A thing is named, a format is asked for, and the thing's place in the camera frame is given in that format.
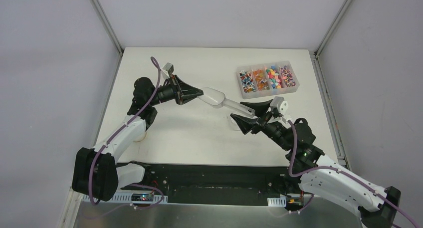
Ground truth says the right white cable duct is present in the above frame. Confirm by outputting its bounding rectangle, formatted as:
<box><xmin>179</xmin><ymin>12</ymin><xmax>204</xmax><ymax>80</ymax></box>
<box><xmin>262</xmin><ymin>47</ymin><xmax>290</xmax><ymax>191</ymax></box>
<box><xmin>267</xmin><ymin>196</ymin><xmax>287</xmax><ymax>208</ymax></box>

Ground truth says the clear plastic round jar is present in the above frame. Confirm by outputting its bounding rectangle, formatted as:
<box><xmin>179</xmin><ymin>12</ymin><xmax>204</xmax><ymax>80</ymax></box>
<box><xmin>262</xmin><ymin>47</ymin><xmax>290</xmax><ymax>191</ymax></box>
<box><xmin>227</xmin><ymin>117</ymin><xmax>240</xmax><ymax>131</ymax></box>

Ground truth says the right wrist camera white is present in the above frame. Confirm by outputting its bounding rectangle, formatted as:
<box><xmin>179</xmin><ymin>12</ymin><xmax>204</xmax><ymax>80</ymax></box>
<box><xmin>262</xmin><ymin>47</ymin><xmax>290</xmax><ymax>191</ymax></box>
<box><xmin>270</xmin><ymin>96</ymin><xmax>292</xmax><ymax>123</ymax></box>

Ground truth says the clear plastic scoop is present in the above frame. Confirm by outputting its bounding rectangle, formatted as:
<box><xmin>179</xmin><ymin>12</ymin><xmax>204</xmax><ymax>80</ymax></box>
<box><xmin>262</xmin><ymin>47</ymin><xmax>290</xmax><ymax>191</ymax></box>
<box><xmin>198</xmin><ymin>87</ymin><xmax>255</xmax><ymax>118</ymax></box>

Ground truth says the clear divided candy box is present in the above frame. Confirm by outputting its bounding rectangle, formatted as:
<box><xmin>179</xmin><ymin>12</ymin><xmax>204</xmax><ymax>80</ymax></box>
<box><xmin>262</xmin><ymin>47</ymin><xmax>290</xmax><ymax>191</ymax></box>
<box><xmin>235</xmin><ymin>61</ymin><xmax>300</xmax><ymax>99</ymax></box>

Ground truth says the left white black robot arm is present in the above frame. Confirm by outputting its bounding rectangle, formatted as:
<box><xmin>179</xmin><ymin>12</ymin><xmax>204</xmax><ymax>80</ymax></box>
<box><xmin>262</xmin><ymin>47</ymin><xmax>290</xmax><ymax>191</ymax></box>
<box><xmin>71</xmin><ymin>75</ymin><xmax>204</xmax><ymax>204</ymax></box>

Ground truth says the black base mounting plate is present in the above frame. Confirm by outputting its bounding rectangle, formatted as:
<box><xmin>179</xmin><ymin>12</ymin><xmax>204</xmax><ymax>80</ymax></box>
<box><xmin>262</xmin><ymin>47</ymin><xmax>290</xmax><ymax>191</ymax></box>
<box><xmin>139</xmin><ymin>163</ymin><xmax>301</xmax><ymax>206</ymax></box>

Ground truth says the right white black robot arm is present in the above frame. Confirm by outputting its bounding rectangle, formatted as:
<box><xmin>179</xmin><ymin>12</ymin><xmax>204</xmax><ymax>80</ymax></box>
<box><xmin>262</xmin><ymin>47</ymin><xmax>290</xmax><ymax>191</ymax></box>
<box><xmin>231</xmin><ymin>97</ymin><xmax>401</xmax><ymax>228</ymax></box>

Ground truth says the left white cable duct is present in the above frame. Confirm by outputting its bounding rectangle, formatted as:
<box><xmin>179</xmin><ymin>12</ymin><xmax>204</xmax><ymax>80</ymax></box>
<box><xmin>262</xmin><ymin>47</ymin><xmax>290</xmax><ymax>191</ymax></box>
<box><xmin>108</xmin><ymin>192</ymin><xmax>168</xmax><ymax>204</ymax></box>

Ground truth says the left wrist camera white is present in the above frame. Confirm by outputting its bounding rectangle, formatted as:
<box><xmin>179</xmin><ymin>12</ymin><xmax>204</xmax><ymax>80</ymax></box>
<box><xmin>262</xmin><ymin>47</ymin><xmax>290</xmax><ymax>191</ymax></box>
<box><xmin>161</xmin><ymin>62</ymin><xmax>174</xmax><ymax>79</ymax></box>

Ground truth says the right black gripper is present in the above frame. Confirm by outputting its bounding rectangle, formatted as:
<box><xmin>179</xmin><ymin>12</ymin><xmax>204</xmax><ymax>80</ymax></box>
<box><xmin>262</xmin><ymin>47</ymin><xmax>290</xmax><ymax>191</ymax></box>
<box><xmin>230</xmin><ymin>100</ymin><xmax>292</xmax><ymax>152</ymax></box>

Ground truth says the white cable duct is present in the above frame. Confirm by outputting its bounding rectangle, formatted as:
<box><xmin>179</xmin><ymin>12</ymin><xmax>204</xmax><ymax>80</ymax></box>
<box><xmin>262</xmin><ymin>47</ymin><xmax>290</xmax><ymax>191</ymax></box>
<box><xmin>108</xmin><ymin>192</ymin><xmax>168</xmax><ymax>204</ymax></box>
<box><xmin>267</xmin><ymin>196</ymin><xmax>287</xmax><ymax>208</ymax></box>

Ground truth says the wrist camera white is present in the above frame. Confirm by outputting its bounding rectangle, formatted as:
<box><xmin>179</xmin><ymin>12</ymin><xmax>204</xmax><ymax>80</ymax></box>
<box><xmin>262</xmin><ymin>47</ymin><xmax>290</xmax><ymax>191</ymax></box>
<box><xmin>270</xmin><ymin>96</ymin><xmax>292</xmax><ymax>123</ymax></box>
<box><xmin>161</xmin><ymin>62</ymin><xmax>174</xmax><ymax>79</ymax></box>

